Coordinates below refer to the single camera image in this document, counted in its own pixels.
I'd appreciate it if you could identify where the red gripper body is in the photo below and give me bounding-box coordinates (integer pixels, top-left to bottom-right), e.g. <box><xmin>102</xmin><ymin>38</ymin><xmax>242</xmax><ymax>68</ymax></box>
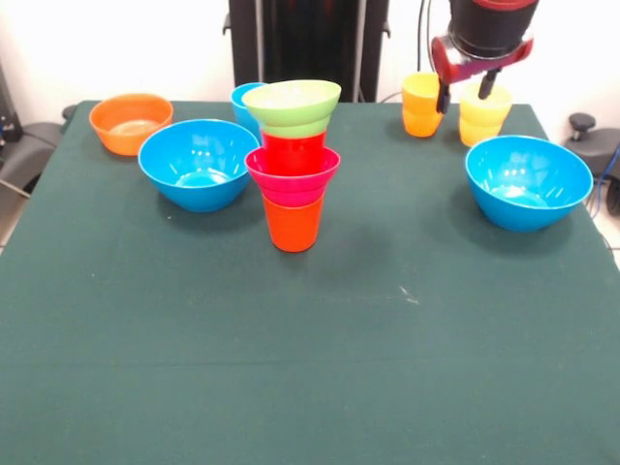
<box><xmin>429</xmin><ymin>33</ymin><xmax>536</xmax><ymax>86</ymax></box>

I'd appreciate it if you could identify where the green bowl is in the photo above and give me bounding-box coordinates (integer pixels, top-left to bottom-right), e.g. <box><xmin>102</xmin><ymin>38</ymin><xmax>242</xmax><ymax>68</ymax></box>
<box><xmin>240</xmin><ymin>79</ymin><xmax>343</xmax><ymax>139</ymax></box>

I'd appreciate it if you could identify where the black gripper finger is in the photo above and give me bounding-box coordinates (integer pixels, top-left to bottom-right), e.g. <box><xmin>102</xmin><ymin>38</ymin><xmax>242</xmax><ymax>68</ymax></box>
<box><xmin>435</xmin><ymin>79</ymin><xmax>452</xmax><ymax>116</ymax></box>
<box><xmin>477</xmin><ymin>67</ymin><xmax>503</xmax><ymax>101</ymax></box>

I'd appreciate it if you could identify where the dark green tablecloth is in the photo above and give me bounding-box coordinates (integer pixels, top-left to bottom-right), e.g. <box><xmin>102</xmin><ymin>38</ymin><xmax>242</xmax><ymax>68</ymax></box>
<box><xmin>0</xmin><ymin>99</ymin><xmax>620</xmax><ymax>465</ymax></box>

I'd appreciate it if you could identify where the large blue bowl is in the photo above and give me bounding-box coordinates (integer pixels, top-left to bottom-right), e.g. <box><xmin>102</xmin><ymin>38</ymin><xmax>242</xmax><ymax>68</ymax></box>
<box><xmin>464</xmin><ymin>134</ymin><xmax>595</xmax><ymax>233</ymax></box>
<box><xmin>138</xmin><ymin>118</ymin><xmax>261</xmax><ymax>213</ymax></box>

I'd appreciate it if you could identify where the red cup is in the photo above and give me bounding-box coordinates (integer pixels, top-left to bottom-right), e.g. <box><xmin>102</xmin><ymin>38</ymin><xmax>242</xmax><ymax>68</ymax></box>
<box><xmin>261</xmin><ymin>128</ymin><xmax>328</xmax><ymax>177</ymax></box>

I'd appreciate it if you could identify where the orange bowl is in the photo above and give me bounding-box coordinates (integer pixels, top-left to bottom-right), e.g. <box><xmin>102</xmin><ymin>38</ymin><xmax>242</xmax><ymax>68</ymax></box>
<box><xmin>88</xmin><ymin>92</ymin><xmax>174</xmax><ymax>157</ymax></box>

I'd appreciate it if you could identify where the grey pedestal foot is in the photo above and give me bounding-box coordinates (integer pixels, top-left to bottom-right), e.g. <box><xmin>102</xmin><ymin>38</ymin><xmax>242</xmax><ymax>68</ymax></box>
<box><xmin>0</xmin><ymin>104</ymin><xmax>78</xmax><ymax>195</ymax></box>
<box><xmin>564</xmin><ymin>112</ymin><xmax>620</xmax><ymax>178</ymax></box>

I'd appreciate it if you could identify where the pink bowl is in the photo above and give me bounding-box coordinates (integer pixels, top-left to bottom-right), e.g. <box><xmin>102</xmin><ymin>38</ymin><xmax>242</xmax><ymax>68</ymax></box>
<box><xmin>243</xmin><ymin>144</ymin><xmax>343</xmax><ymax>209</ymax></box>

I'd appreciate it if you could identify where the light orange cup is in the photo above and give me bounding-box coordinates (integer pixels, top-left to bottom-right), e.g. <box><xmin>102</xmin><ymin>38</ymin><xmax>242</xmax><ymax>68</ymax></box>
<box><xmin>400</xmin><ymin>71</ymin><xmax>447</xmax><ymax>140</ymax></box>

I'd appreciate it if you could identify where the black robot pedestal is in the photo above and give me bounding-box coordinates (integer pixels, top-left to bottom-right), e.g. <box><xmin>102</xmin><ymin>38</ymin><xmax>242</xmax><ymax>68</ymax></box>
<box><xmin>222</xmin><ymin>0</ymin><xmax>394</xmax><ymax>104</ymax></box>

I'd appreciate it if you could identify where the blue cup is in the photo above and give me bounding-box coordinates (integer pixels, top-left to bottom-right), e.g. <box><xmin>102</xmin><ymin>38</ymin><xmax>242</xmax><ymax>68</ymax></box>
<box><xmin>229</xmin><ymin>81</ymin><xmax>268</xmax><ymax>144</ymax></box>

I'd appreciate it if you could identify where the black hanging cable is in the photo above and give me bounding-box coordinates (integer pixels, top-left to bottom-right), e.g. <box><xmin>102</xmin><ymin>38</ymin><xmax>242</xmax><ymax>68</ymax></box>
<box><xmin>417</xmin><ymin>0</ymin><xmax>440</xmax><ymax>74</ymax></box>

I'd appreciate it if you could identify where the yellow cup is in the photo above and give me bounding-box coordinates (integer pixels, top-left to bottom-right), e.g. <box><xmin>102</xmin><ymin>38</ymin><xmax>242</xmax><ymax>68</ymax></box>
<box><xmin>458</xmin><ymin>82</ymin><xmax>513</xmax><ymax>148</ymax></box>

